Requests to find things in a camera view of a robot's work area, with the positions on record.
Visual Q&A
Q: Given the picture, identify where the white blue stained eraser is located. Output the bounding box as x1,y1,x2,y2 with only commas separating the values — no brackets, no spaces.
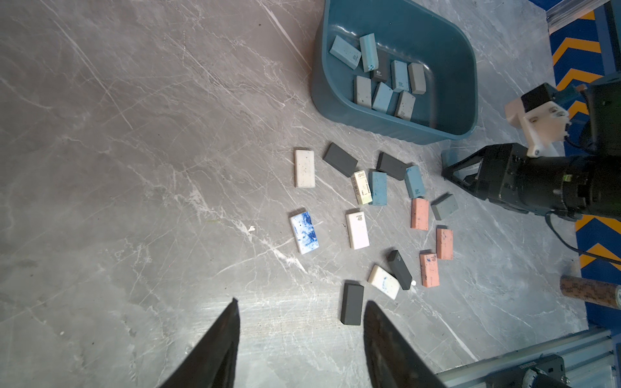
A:
289,212,320,255

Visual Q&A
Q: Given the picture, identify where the teal plastic storage box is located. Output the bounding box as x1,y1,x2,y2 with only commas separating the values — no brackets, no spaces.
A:
310,1,478,145

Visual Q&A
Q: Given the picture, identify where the aluminium front rail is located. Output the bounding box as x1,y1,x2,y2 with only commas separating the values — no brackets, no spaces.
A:
438,328,620,387

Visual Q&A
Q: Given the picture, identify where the teal eraser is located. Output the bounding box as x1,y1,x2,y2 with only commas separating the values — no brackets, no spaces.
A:
359,33,379,73

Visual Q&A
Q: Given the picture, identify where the dark grey eraser upper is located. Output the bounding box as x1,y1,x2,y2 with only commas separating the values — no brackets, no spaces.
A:
323,142,358,178

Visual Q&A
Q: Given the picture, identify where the black eraser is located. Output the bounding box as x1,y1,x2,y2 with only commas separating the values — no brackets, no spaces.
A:
341,281,364,326
372,49,391,82

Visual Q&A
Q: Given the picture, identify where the white eraser 4B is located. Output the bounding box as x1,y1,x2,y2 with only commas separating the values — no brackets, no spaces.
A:
346,212,370,250

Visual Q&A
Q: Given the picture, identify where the black eraser bottom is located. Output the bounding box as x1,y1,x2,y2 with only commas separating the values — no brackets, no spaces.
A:
341,281,364,326

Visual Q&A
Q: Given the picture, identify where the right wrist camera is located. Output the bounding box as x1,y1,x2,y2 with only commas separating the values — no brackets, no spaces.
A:
505,82,587,158

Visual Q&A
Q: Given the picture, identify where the blue eraser beside dark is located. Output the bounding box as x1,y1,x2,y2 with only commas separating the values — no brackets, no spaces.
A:
404,165,426,199

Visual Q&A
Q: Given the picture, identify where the dark grey eraser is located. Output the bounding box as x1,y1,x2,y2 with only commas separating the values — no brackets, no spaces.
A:
376,152,409,181
323,142,358,178

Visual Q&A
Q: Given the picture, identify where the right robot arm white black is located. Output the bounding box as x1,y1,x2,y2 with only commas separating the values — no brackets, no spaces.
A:
441,73,620,220

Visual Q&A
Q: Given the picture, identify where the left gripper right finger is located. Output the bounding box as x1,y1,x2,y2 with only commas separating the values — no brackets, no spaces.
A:
363,301,445,387

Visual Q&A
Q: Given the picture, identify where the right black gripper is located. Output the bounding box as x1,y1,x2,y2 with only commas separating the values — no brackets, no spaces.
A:
441,142,569,214

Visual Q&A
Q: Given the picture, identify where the pink eraser low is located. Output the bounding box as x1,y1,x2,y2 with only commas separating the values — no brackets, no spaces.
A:
420,253,440,288

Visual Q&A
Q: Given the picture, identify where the pink eraser upper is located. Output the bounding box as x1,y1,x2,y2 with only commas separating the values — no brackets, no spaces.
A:
411,198,430,231

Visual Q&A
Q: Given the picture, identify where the black eraser centre low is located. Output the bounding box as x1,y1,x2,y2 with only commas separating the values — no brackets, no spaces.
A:
387,250,412,290

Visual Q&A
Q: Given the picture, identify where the pink eraser right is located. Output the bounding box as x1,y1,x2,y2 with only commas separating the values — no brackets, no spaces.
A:
436,228,454,260

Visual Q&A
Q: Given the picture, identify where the white sleeved eraser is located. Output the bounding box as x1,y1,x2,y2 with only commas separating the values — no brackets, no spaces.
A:
352,171,372,205

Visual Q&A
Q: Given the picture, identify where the brown tape roll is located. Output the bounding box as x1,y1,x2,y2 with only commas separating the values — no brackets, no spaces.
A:
560,275,620,310

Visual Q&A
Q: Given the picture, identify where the pink eraser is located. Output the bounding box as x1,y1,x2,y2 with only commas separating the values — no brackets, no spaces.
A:
436,228,454,260
411,198,430,231

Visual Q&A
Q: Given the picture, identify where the white eraser low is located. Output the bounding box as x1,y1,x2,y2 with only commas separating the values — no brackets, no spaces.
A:
367,265,401,301

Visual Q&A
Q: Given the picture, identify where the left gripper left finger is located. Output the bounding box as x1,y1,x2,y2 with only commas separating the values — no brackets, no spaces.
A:
161,298,240,387

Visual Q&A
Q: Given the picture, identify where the white eraser upper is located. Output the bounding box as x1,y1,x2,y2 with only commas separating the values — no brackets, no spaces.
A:
294,150,315,189

